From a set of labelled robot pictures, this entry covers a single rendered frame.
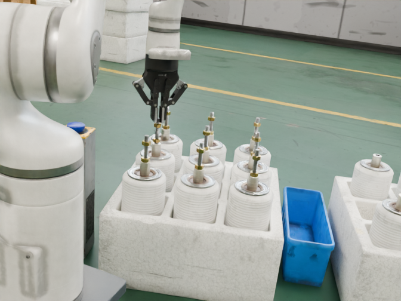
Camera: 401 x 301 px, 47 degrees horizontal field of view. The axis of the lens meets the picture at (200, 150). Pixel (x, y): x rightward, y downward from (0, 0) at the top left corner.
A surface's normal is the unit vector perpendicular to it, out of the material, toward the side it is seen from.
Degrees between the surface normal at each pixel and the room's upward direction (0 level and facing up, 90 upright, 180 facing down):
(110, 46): 90
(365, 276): 90
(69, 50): 70
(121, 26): 90
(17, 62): 90
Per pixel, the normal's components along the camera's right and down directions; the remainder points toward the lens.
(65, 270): 0.75, 0.30
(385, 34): -0.39, 0.29
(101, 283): 0.09, -0.93
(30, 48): 0.07, 0.04
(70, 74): 0.19, 0.49
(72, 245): 0.87, 0.25
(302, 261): -0.14, 0.37
